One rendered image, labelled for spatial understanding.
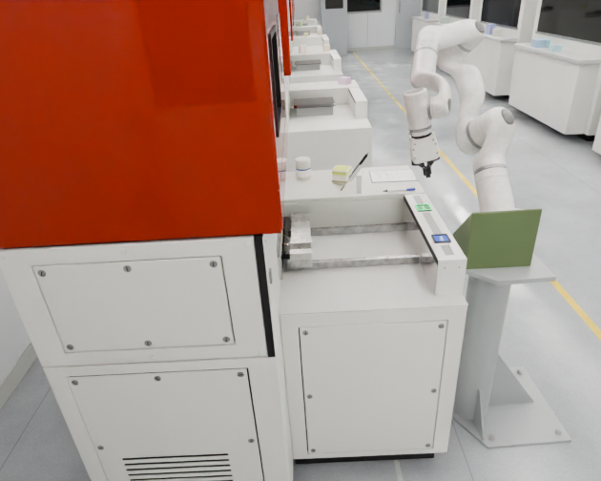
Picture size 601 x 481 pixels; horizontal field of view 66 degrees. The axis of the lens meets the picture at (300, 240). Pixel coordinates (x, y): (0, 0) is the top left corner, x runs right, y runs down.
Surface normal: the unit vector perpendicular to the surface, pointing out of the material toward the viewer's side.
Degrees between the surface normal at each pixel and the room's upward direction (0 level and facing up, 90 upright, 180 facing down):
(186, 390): 90
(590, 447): 0
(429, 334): 90
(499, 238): 90
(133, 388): 90
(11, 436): 0
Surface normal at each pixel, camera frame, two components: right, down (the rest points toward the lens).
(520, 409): -0.06, -0.88
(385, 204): 0.01, 0.48
